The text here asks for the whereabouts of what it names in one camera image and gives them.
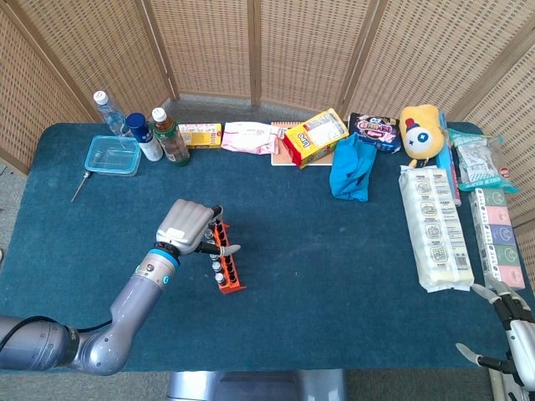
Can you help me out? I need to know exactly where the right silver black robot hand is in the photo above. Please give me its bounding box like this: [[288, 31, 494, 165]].
[[455, 282, 535, 389]]

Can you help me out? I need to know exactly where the white bottle blue cap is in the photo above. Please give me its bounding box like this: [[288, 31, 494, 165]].
[[125, 112, 165, 163]]

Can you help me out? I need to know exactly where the thin metal awl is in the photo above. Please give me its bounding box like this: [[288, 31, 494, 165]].
[[69, 170, 91, 204]]

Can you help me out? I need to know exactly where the clear water bottle white cap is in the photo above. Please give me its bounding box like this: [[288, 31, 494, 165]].
[[92, 90, 133, 139]]

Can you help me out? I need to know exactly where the crumpled blue cloth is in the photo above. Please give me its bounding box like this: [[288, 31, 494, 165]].
[[329, 133, 378, 204]]

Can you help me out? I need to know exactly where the green label tea bottle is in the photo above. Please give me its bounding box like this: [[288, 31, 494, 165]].
[[150, 107, 192, 167]]

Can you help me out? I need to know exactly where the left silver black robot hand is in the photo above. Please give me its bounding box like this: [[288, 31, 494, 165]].
[[155, 198, 242, 256]]

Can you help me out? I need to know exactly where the blue toothpaste box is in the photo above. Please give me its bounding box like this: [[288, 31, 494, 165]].
[[434, 111, 462, 208]]

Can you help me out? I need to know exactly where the grey robot torso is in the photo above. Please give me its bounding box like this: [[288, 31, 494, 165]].
[[166, 369, 348, 401]]

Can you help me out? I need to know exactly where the pink white wipes pack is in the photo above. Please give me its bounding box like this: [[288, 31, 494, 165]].
[[220, 120, 286, 155]]

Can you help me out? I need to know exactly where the long white tissue pack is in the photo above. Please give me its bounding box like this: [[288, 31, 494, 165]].
[[398, 165, 476, 293]]

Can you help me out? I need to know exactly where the pastel tissue multipack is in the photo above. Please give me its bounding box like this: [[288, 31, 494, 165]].
[[467, 187, 527, 292]]

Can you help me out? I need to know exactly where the clear container blue rim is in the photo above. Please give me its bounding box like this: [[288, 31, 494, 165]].
[[84, 135, 142, 177]]

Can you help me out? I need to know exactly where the yellow red snack bag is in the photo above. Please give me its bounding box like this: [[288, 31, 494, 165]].
[[282, 108, 350, 170]]

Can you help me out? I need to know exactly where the small yellow carton box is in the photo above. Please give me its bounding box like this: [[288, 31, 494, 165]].
[[178, 122, 223, 150]]

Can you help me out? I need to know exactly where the green white packet bag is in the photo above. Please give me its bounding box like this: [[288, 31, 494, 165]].
[[446, 127, 522, 195]]

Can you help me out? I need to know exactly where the orange tool rack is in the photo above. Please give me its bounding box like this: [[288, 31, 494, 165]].
[[208, 216, 247, 295]]

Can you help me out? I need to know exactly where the yellow plush toy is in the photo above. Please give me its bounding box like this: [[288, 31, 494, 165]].
[[398, 104, 446, 169]]

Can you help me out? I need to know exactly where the wicker folding screen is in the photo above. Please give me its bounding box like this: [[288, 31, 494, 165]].
[[0, 0, 535, 293]]

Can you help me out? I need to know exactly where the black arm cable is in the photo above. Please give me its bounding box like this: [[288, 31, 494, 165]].
[[0, 315, 114, 352]]

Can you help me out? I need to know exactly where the blue carpet table cover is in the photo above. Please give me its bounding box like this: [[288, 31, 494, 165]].
[[0, 121, 535, 373]]

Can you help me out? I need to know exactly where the purple snack packet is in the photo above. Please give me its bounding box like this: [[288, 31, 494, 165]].
[[347, 111, 402, 155]]

